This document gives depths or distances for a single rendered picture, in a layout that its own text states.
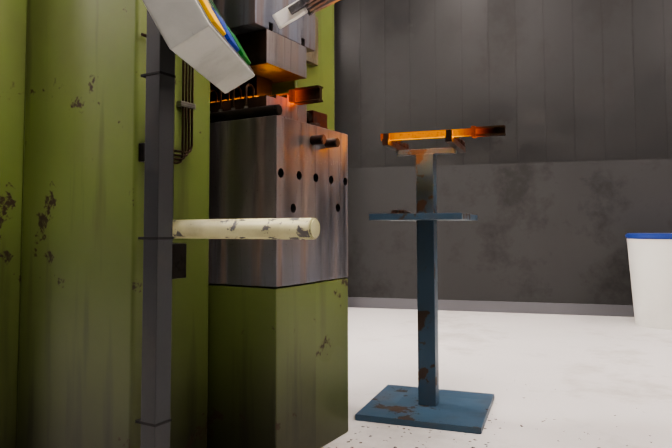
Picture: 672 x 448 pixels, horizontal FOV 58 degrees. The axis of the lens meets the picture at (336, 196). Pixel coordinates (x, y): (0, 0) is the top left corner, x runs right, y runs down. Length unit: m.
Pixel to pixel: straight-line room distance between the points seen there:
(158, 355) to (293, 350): 0.52
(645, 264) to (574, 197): 0.76
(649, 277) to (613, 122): 1.18
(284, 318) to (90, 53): 0.83
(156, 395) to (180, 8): 0.70
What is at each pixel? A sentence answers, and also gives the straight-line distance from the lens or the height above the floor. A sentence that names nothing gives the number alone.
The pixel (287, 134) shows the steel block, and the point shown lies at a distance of 1.62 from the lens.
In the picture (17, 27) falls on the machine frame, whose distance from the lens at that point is 1.90.
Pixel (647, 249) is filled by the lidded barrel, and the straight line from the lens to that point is 4.23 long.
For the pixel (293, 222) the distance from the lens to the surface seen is 1.25.
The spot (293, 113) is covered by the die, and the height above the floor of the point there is 0.95.
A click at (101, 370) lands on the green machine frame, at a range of 1.60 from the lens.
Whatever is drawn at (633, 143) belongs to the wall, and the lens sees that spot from 4.78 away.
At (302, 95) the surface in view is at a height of 1.00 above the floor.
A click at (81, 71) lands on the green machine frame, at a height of 1.02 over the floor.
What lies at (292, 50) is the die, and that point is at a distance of 1.80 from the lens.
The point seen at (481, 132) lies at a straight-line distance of 2.00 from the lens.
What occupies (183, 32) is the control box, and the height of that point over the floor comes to 0.95.
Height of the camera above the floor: 0.62
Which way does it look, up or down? 3 degrees up
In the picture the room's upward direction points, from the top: straight up
